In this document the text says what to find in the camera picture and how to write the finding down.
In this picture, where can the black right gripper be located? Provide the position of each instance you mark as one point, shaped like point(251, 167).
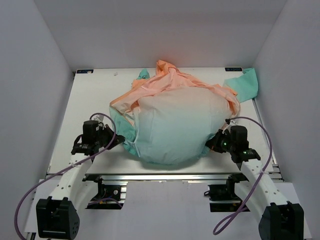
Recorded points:
point(213, 144)

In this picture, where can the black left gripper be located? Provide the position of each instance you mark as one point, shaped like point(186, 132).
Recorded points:
point(117, 140)

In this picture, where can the orange and teal jacket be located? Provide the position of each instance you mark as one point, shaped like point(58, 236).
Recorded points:
point(166, 119)

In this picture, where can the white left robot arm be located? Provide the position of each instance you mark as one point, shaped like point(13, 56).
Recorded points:
point(58, 215)

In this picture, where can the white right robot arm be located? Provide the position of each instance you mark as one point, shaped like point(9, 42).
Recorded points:
point(277, 217)

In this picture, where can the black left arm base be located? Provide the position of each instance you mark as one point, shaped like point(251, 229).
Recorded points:
point(110, 194)

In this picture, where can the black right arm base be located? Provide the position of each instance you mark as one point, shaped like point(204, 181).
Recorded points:
point(222, 197)

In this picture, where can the blue right table label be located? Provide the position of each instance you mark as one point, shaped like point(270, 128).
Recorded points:
point(233, 69)

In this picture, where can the blue table label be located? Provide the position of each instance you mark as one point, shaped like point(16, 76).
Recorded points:
point(84, 71)
point(233, 69)

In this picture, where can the blue left table label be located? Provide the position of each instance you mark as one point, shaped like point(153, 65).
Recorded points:
point(84, 71)

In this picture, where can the aluminium table edge rail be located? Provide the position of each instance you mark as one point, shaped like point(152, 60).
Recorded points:
point(156, 177)

